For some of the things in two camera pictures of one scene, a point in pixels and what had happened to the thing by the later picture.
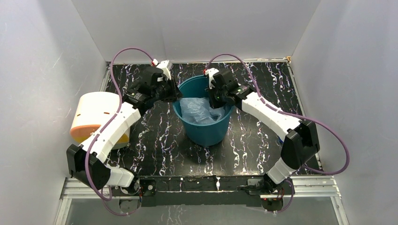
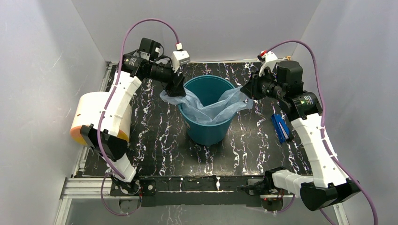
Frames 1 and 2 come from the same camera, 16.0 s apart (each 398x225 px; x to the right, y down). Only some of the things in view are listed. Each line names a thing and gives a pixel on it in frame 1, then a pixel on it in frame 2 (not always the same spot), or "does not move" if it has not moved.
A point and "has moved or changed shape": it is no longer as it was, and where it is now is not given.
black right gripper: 215,104 -> 249,89
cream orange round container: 93,110 does not move
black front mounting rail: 197,191 does not move
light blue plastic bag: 198,110 has moved or changed shape
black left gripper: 175,94 -> 174,86
